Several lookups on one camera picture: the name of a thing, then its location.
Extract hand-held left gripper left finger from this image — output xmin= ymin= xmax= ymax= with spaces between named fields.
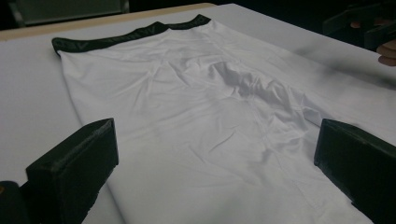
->
xmin=25 ymin=117 xmax=120 ymax=224

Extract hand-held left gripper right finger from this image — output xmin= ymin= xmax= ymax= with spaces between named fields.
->
xmin=313 ymin=118 xmax=396 ymax=224

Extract white pants with black waistband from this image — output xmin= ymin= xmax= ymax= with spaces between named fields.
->
xmin=50 ymin=13 xmax=396 ymax=224

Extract wooden table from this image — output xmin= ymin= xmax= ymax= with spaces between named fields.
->
xmin=0 ymin=3 xmax=217 ymax=42

